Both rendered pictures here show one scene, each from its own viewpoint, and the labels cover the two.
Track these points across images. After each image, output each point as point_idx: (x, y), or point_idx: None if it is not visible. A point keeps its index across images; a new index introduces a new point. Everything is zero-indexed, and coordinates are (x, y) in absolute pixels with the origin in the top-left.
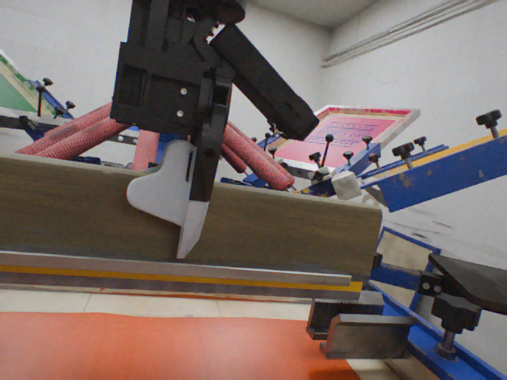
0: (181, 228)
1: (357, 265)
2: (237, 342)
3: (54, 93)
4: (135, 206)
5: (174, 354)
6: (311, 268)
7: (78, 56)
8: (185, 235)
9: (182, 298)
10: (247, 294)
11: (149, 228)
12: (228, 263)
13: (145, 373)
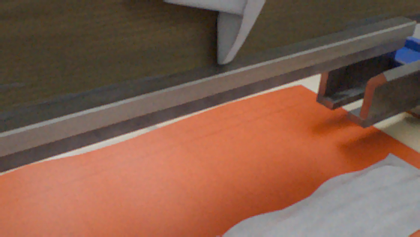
0: (224, 16)
1: (415, 3)
2: (238, 142)
3: None
4: (169, 0)
5: (181, 184)
6: (368, 24)
7: None
8: (244, 26)
9: None
10: (289, 82)
11: (172, 29)
12: (280, 49)
13: (169, 221)
